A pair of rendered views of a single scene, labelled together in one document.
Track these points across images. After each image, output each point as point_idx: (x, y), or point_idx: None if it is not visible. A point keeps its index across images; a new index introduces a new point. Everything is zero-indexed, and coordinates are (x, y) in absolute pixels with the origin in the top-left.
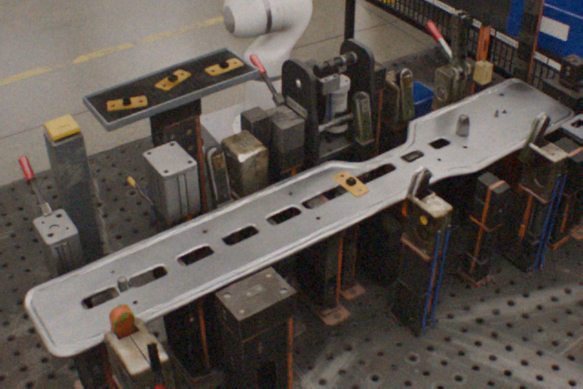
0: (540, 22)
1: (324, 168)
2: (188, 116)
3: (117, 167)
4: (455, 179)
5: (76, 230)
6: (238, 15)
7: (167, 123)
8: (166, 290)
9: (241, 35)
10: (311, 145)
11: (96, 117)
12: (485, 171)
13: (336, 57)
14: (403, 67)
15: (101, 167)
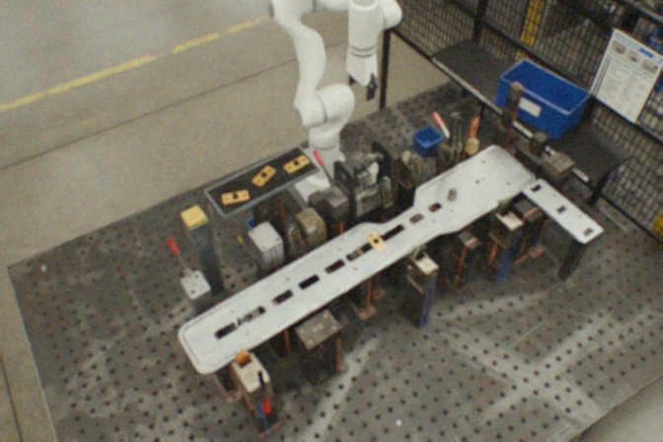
0: (520, 101)
1: (360, 229)
2: (274, 197)
3: None
4: None
5: (209, 288)
6: (304, 116)
7: (261, 204)
8: (265, 324)
9: (307, 126)
10: (352, 210)
11: (215, 207)
12: None
13: (369, 158)
14: (413, 154)
15: None
